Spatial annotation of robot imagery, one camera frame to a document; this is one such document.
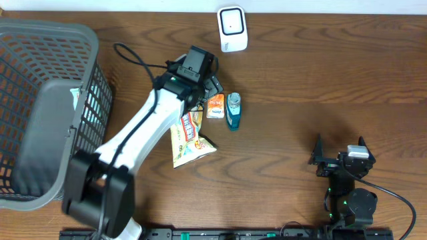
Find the teal wet wipes pack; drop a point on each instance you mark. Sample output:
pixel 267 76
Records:
pixel 75 92

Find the white barcode scanner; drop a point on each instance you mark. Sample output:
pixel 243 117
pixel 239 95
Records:
pixel 232 28

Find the yellow snack bag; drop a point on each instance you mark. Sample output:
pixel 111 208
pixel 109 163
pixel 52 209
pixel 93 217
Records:
pixel 187 145

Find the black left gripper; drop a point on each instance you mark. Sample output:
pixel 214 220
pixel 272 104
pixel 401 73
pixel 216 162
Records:
pixel 215 86

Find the dark grey plastic basket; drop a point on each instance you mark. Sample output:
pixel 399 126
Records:
pixel 40 130

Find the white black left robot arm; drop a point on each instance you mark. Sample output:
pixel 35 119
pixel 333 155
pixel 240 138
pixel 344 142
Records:
pixel 100 186

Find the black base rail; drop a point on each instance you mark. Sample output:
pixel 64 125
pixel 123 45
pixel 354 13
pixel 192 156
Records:
pixel 288 233

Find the blue mouthwash bottle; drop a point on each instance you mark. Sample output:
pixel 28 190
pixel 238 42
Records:
pixel 233 111

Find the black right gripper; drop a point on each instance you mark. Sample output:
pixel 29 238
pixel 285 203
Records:
pixel 317 154

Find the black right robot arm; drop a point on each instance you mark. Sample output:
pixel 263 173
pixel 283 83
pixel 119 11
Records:
pixel 349 207

